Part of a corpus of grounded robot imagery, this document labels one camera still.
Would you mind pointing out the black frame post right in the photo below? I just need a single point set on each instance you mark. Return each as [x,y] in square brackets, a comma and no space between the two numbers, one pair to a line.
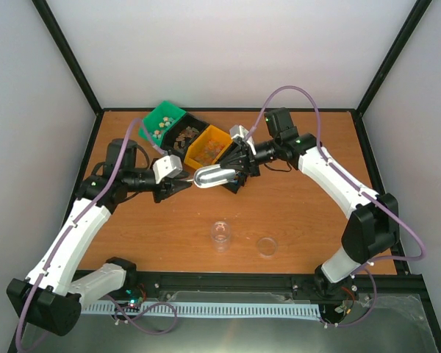
[407,29]

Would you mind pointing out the light blue cable duct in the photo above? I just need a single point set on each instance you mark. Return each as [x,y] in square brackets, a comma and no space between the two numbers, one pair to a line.
[226,310]

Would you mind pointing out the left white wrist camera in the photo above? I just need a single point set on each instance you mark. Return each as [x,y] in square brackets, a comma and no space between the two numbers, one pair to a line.
[167,166]

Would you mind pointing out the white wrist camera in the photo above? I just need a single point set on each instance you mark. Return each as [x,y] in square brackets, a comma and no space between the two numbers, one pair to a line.
[238,134]
[167,166]

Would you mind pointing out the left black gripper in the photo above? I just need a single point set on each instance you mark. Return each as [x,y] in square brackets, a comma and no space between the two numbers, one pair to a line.
[168,188]

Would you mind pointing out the clear jar lid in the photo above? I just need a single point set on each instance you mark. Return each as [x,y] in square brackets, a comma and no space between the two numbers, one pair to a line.
[266,247]

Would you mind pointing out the clear plastic jar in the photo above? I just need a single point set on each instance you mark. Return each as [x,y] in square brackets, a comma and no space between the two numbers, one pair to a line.
[221,236]

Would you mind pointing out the metal scoop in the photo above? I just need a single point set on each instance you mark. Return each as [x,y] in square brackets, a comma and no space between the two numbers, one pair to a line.
[212,176]

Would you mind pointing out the black aluminium rail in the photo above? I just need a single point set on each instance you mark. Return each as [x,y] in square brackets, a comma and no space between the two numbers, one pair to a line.
[299,286]

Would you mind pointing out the green plastic bin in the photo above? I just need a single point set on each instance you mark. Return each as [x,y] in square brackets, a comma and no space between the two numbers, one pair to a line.
[160,120]

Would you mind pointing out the yellow plastic bin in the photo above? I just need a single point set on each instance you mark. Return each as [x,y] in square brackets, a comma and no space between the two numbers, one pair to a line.
[207,148]

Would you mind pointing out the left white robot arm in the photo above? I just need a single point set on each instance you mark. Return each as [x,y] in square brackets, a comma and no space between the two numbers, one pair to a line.
[49,297]

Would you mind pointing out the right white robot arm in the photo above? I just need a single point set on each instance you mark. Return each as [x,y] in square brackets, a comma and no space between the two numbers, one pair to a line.
[371,227]

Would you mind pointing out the metal base plate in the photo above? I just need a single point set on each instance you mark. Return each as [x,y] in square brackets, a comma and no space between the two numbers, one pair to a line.
[382,323]

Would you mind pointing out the black bin with popsicle candies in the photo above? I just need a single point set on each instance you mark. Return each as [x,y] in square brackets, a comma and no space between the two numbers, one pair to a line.
[182,134]

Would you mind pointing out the black bin with lollipops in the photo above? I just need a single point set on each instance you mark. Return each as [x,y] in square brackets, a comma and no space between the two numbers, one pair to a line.
[235,185]

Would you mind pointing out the black frame post left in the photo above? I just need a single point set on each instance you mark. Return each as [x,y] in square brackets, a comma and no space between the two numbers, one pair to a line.
[61,42]

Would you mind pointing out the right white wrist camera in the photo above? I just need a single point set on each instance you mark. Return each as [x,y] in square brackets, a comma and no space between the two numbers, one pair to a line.
[238,134]

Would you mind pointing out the black frame post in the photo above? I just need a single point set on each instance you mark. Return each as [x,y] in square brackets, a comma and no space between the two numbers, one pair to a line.
[407,29]
[61,42]

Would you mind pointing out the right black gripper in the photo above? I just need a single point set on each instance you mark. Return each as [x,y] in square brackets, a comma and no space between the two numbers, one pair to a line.
[241,157]

